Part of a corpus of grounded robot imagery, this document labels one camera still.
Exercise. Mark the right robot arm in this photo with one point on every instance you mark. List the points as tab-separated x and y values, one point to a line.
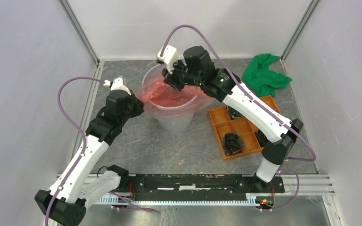
197	69

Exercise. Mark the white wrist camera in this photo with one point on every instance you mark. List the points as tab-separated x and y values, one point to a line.
168	55
117	84

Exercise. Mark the green cloth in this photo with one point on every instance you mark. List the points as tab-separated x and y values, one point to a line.
260	79

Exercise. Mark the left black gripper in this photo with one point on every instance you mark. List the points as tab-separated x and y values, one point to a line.
139	106

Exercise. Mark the orange compartment tray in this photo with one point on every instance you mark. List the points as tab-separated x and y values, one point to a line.
222	124

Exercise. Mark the grey trash bin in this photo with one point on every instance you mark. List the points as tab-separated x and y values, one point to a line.
175	123

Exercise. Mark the red plastic trash bag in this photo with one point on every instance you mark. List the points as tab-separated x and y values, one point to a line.
162	101

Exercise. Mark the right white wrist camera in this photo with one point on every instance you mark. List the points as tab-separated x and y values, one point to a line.
168	55

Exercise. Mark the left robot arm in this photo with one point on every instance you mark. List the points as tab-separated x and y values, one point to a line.
68	199

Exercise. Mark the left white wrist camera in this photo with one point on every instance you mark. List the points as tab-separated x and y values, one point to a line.
117	84

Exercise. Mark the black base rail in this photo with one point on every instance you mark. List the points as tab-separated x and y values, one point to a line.
196	187

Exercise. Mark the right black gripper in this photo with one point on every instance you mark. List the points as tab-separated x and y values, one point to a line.
171	78

